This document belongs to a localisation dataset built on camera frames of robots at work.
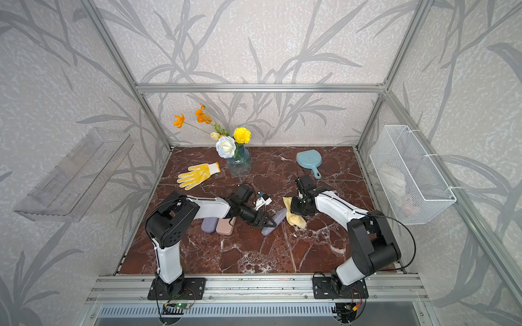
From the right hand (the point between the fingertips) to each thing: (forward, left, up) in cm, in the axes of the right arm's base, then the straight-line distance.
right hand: (292, 208), depth 91 cm
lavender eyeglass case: (-8, +36, +1) cm, 37 cm away
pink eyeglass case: (-8, +30, -2) cm, 31 cm away
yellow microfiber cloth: (-6, +1, +3) cm, 7 cm away
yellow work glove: (+23, +47, -3) cm, 53 cm away
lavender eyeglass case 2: (-5, +7, +2) cm, 8 cm away
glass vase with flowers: (+25, +26, +2) cm, 36 cm away
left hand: (-8, +10, 0) cm, 13 cm away
